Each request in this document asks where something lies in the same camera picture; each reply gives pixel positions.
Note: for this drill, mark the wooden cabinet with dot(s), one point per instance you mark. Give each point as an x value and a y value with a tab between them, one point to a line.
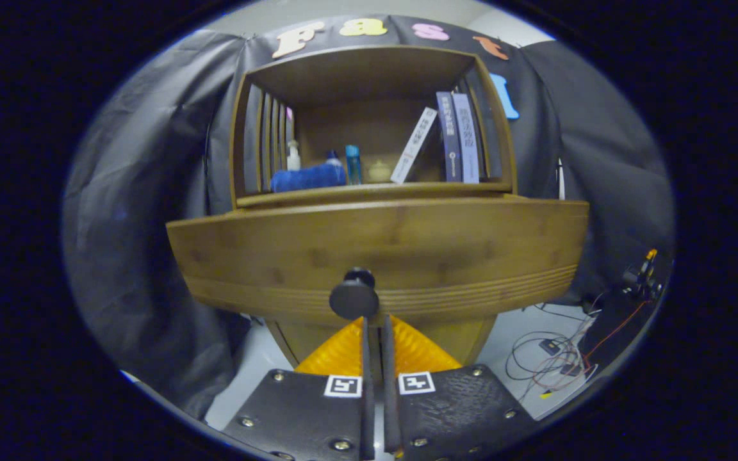
356	73

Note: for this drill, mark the white bottle with blue cap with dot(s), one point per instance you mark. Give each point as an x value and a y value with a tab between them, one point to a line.
333	157

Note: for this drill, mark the dark device with orange part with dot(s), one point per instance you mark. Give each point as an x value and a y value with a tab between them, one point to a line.
639	278

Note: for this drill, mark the pale lavender book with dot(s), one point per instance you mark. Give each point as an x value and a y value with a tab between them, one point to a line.
467	141

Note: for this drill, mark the white book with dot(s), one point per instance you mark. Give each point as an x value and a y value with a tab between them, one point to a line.
414	144

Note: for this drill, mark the clear blue bottle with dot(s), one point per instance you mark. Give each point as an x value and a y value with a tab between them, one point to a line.
353	166

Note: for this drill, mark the dark blue book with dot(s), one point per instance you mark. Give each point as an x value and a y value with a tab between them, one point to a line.
449	137

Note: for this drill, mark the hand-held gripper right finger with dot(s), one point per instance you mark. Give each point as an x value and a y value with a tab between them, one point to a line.
446	416

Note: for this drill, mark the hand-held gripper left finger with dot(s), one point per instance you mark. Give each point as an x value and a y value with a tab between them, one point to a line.
318	416

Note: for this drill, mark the blue rolled towel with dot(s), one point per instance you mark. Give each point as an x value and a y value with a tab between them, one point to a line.
305	178

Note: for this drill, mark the wooden countertop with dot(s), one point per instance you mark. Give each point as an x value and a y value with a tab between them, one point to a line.
375	191

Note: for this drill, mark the white pump bottle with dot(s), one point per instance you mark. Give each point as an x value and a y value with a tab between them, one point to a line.
293	160

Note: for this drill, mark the cream lidded teacup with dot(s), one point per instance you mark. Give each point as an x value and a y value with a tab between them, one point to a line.
378	171

